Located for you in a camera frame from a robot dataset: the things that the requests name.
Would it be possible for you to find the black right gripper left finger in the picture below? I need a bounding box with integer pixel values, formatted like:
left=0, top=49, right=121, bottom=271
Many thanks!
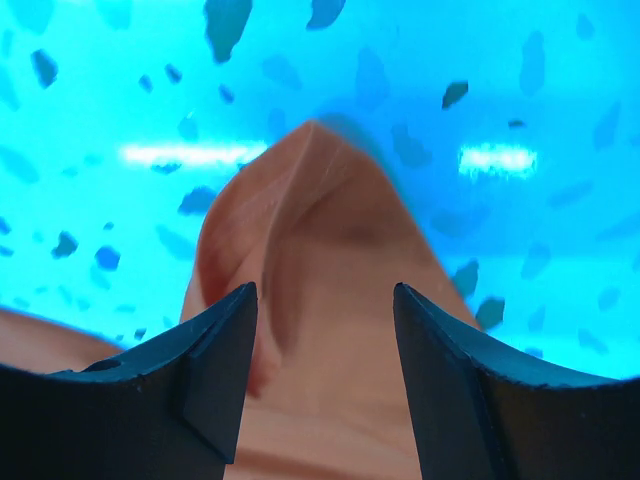
left=1, top=283, right=257, bottom=479

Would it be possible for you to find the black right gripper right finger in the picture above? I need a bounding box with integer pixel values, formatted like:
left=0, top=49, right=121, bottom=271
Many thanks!
left=394, top=284, right=639, bottom=480

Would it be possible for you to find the orange t shirt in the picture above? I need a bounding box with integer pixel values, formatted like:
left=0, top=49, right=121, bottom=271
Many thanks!
left=1, top=122, right=473, bottom=479

